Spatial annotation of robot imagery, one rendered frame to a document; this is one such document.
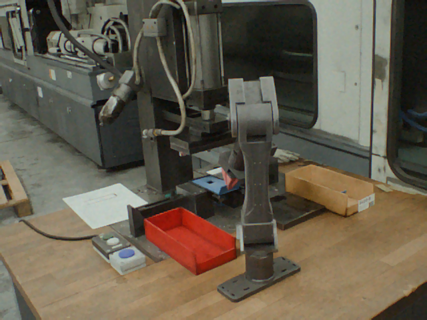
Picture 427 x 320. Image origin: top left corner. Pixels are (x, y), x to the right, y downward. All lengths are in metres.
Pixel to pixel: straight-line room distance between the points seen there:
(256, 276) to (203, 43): 0.63
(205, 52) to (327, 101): 0.71
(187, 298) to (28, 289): 0.38
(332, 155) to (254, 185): 0.95
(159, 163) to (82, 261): 0.47
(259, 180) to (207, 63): 0.46
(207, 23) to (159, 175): 0.55
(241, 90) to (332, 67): 0.94
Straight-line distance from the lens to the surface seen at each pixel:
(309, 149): 2.01
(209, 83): 1.35
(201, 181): 1.47
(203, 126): 1.37
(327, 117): 1.93
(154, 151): 1.61
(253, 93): 1.01
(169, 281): 1.16
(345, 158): 1.87
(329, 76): 1.89
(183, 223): 1.39
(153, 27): 1.41
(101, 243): 1.31
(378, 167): 1.74
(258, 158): 0.97
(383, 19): 1.64
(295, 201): 1.47
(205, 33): 1.34
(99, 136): 4.54
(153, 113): 1.56
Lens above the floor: 1.51
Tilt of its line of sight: 18 degrees down
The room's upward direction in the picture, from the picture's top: 4 degrees counter-clockwise
